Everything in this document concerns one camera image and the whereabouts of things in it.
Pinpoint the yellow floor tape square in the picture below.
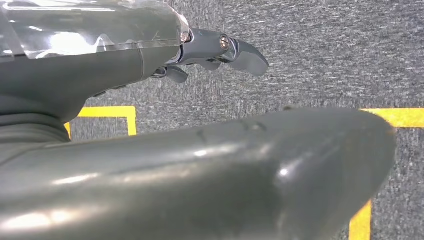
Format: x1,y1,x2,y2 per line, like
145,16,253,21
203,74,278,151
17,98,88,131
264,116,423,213
347,107,424,240

